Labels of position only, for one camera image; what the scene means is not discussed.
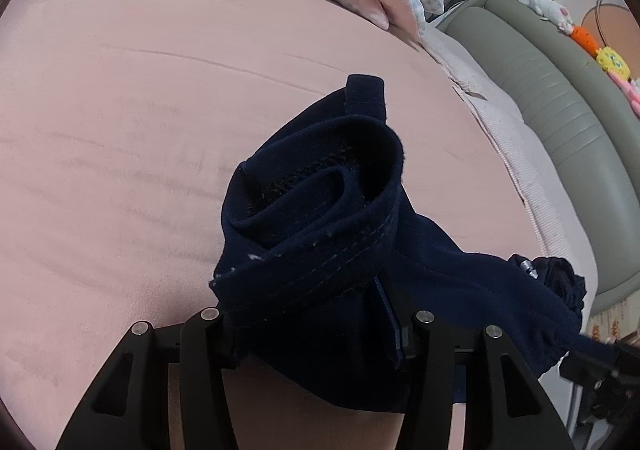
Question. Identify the yellow sponge plush toy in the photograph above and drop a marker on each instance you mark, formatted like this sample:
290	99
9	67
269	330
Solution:
614	61

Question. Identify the pink plush toy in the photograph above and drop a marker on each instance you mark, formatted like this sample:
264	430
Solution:
632	93

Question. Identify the orange carrot plush toy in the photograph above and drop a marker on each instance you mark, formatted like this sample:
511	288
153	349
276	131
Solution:
585	38

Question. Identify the navy garment wide white stripe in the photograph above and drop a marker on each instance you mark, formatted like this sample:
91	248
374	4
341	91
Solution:
310	210

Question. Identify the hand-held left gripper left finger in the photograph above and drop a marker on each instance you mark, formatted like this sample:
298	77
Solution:
205	345

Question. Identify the white bunny plush toy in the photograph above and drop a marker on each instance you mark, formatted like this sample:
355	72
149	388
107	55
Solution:
542	5

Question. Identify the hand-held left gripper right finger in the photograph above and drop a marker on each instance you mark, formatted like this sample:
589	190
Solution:
430	355

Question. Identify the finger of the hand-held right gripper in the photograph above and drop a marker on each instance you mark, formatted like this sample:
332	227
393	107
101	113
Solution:
590	369
597	347

